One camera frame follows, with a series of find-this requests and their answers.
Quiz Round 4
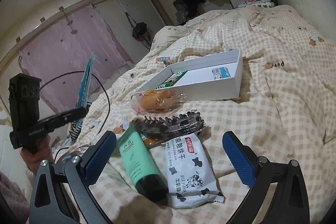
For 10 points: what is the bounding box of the black hair claw clip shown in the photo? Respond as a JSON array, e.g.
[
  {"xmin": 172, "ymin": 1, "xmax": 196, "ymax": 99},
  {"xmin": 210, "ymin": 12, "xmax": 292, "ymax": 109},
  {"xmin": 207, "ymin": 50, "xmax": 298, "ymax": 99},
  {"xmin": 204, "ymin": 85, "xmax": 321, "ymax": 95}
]
[{"xmin": 135, "ymin": 111, "xmax": 205, "ymax": 140}]

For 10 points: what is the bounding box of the blue milk candy packet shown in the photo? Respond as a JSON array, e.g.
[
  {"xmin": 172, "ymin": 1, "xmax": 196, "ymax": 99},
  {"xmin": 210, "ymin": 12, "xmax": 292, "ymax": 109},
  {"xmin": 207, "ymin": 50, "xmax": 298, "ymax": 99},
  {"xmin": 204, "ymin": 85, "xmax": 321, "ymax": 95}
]
[{"xmin": 76, "ymin": 52, "xmax": 97, "ymax": 107}]

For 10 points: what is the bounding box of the striped cloth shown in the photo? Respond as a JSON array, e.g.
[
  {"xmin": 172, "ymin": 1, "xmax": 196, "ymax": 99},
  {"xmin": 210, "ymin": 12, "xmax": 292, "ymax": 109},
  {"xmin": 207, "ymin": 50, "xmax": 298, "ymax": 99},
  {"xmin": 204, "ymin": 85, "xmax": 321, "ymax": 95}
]
[{"xmin": 67, "ymin": 101, "xmax": 93, "ymax": 142}]

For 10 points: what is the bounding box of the cream checkered bear duvet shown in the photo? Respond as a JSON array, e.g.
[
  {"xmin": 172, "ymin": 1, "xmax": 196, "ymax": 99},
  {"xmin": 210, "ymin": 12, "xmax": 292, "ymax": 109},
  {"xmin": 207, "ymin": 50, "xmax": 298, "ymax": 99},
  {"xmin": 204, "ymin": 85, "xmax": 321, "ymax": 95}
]
[{"xmin": 75, "ymin": 5, "xmax": 335, "ymax": 223}]

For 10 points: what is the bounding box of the blue candy stick packet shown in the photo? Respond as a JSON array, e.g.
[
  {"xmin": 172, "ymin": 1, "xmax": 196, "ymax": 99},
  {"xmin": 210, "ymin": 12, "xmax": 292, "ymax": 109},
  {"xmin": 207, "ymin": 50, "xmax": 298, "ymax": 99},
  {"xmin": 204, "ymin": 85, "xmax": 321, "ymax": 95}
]
[{"xmin": 211, "ymin": 67, "xmax": 231, "ymax": 80}]

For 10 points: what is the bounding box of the white cow biscuit packet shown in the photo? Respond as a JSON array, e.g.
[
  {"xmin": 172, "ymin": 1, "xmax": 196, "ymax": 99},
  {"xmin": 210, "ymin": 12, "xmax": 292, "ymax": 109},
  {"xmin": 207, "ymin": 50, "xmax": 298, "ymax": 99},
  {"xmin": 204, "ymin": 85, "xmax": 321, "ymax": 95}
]
[{"xmin": 165, "ymin": 133, "xmax": 226, "ymax": 209}]

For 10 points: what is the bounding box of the black hanging bag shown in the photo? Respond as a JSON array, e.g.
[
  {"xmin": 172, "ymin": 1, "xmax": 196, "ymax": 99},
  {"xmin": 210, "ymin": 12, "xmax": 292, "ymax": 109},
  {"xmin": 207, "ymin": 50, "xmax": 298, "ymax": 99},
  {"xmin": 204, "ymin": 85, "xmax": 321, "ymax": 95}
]
[{"xmin": 125, "ymin": 12, "xmax": 152, "ymax": 50}]

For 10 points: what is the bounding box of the green candy stick packet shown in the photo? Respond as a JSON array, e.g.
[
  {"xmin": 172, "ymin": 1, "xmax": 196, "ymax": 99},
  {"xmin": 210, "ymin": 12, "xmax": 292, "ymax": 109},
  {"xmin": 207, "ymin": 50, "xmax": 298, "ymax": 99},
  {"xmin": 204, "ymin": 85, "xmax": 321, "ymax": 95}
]
[{"xmin": 156, "ymin": 71, "xmax": 187, "ymax": 89}]

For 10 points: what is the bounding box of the white cardboard box tray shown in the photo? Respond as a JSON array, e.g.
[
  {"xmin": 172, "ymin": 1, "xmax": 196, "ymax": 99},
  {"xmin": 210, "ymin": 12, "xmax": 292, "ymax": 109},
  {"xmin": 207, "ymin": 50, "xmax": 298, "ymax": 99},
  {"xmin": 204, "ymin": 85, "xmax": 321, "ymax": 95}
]
[{"xmin": 135, "ymin": 50, "xmax": 243, "ymax": 101}]

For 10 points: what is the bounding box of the orange bread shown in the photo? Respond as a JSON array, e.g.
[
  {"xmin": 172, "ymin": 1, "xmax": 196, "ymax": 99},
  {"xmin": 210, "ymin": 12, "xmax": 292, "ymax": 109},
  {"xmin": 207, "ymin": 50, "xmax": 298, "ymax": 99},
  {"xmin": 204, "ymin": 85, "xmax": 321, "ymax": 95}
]
[{"xmin": 129, "ymin": 89, "xmax": 186, "ymax": 114}]

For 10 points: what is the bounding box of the green heart patterned pillow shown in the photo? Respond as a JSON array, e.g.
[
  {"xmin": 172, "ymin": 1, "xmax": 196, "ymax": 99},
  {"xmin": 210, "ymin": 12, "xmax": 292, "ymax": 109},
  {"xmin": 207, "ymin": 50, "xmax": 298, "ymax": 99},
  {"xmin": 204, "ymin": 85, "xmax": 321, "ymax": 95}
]
[{"xmin": 238, "ymin": 0, "xmax": 276, "ymax": 8}]

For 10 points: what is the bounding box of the black cable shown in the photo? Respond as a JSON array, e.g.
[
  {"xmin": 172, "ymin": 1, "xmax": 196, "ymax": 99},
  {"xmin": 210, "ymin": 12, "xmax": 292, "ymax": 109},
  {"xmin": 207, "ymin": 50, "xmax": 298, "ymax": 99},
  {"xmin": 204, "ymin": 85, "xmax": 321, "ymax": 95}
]
[{"xmin": 39, "ymin": 70, "xmax": 111, "ymax": 162}]

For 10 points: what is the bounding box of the green cream tube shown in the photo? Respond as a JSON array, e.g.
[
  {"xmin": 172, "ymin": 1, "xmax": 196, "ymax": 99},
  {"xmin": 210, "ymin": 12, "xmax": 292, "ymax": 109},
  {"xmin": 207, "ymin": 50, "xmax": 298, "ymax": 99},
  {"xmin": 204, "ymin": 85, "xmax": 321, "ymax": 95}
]
[{"xmin": 117, "ymin": 123, "xmax": 168, "ymax": 202}]

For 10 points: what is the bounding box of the pink lace curtain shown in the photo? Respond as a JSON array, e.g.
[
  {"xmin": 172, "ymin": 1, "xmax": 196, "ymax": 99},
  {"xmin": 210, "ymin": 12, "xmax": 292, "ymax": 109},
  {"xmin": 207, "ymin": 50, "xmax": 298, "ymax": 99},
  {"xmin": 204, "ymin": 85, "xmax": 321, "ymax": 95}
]
[{"xmin": 19, "ymin": 6, "xmax": 131, "ymax": 113}]

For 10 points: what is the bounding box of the person's left hand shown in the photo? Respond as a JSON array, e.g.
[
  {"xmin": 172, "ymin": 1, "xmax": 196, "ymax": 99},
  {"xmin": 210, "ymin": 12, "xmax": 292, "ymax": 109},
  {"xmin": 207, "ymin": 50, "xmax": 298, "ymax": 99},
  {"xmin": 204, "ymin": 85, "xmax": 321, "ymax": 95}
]
[{"xmin": 20, "ymin": 135, "xmax": 54, "ymax": 174}]

